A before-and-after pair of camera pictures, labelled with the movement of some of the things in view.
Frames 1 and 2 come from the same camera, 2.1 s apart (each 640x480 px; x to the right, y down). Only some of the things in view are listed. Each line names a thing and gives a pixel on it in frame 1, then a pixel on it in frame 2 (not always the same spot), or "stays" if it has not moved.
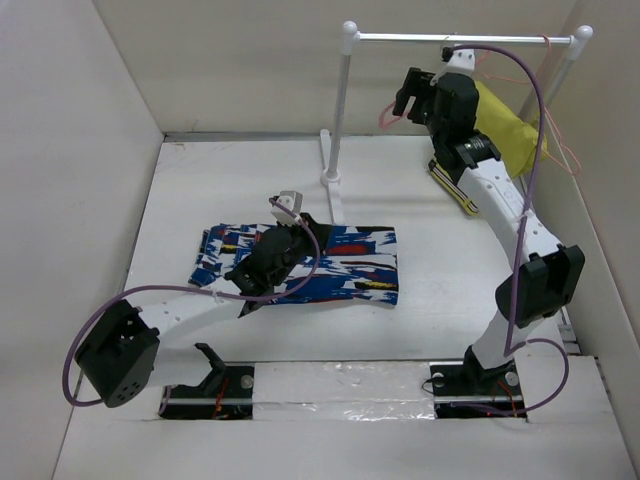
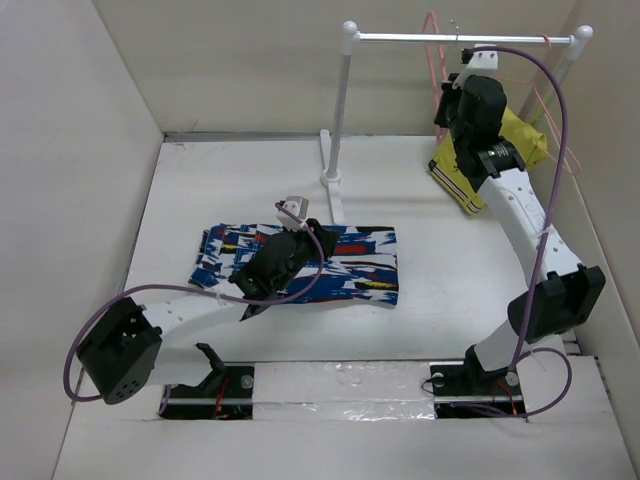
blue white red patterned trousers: (354, 265) stays
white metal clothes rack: (580, 37) stays
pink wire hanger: (384, 125) to (432, 15)
